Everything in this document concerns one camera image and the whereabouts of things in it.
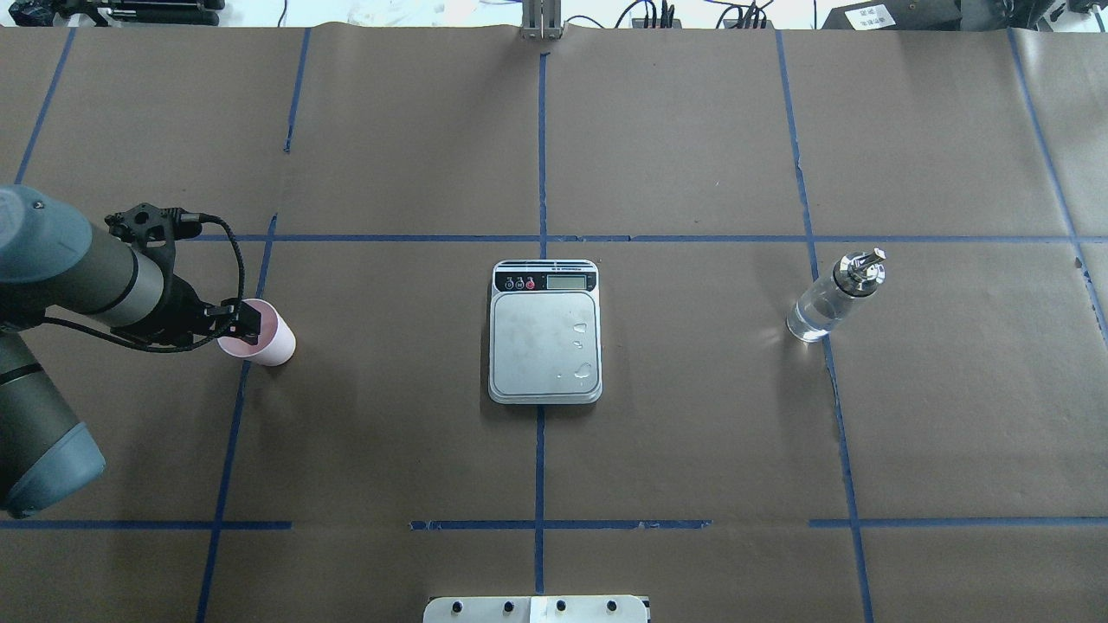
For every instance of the glass sauce bottle metal spout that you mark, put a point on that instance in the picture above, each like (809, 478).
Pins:
(852, 279)

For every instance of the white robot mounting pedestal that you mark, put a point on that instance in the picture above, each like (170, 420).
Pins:
(539, 608)

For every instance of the pink paper cup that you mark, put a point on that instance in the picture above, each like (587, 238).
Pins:
(277, 342)

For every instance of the aluminium frame post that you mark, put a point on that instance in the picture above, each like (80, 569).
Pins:
(541, 20)

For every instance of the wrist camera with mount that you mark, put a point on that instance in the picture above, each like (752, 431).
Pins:
(146, 226)

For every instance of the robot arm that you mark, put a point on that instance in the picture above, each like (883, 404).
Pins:
(117, 283)

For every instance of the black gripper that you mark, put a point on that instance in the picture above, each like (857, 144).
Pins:
(181, 312)

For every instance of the digital kitchen scale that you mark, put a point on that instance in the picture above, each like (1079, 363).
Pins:
(545, 333)

